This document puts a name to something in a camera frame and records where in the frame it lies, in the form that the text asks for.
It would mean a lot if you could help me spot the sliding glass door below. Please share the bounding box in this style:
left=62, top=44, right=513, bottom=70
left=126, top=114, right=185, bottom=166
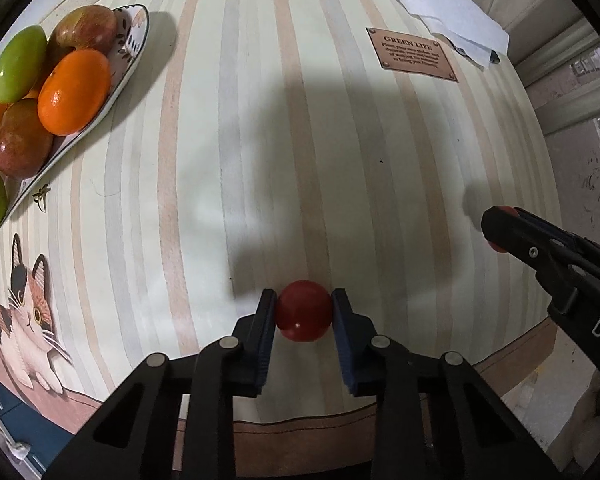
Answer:
left=505, top=0, right=600, bottom=271

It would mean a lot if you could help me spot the red cherry tomato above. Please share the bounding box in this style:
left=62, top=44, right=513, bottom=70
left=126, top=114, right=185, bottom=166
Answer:
left=486, top=206, right=520, bottom=254
left=275, top=280, right=333, bottom=343

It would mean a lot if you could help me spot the brown leather patch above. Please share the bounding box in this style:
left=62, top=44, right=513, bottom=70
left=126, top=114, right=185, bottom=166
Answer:
left=366, top=27, right=458, bottom=83

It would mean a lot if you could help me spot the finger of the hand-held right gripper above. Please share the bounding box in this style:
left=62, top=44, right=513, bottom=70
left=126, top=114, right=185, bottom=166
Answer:
left=514, top=206, right=587, bottom=250
left=481, top=206, right=581, bottom=316

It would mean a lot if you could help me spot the white tissue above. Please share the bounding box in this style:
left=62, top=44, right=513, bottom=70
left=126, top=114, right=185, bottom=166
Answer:
left=376, top=0, right=511, bottom=68

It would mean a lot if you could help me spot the striped table mat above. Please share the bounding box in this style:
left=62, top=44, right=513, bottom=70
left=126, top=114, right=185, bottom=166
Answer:
left=0, top=0, right=576, bottom=480

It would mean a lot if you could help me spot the blue cabinet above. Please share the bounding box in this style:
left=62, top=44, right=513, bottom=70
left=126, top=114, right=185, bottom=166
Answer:
left=0, top=360, right=76, bottom=480

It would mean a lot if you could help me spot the floral oval plate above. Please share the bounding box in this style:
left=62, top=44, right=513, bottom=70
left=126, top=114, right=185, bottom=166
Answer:
left=0, top=4, right=150, bottom=235

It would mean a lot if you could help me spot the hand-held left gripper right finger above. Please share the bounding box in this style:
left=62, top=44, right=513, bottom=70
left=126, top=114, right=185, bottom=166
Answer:
left=331, top=287, right=561, bottom=480

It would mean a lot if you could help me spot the small orange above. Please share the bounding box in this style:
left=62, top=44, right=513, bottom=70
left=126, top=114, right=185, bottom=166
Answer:
left=37, top=49, right=112, bottom=137

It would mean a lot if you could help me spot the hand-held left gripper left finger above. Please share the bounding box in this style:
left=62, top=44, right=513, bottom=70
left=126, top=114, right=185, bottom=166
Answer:
left=45, top=287, right=279, bottom=480

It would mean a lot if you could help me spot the reddish brown apple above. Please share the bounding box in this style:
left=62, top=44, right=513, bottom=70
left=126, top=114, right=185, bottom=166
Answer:
left=46, top=5, right=118, bottom=56
left=0, top=98, right=55, bottom=180

